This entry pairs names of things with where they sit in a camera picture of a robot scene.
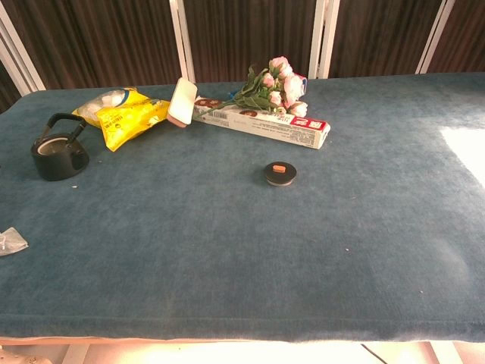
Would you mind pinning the black teapot lid orange knob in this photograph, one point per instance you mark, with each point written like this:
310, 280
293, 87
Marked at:
280, 176

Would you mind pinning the yellow snack bag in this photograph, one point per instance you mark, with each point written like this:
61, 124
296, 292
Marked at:
127, 121

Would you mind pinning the black cast iron teapot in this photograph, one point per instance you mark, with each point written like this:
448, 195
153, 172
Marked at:
57, 167

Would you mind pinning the blue velvet table cloth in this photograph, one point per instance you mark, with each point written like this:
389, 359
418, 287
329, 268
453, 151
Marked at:
242, 235

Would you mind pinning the white red toothpaste box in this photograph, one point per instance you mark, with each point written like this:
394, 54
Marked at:
265, 125

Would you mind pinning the white pink lidded box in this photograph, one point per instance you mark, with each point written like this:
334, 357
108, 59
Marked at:
182, 102

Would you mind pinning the pink artificial flower bouquet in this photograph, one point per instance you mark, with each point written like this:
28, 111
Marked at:
282, 89

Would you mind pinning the red blue white packet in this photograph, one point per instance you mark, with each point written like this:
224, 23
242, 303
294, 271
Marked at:
303, 85

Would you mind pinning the dark brown curtain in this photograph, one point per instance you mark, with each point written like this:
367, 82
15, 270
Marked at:
250, 34

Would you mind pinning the white screen frame post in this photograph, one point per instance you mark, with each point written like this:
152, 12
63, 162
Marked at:
22, 60
183, 41
433, 38
324, 38

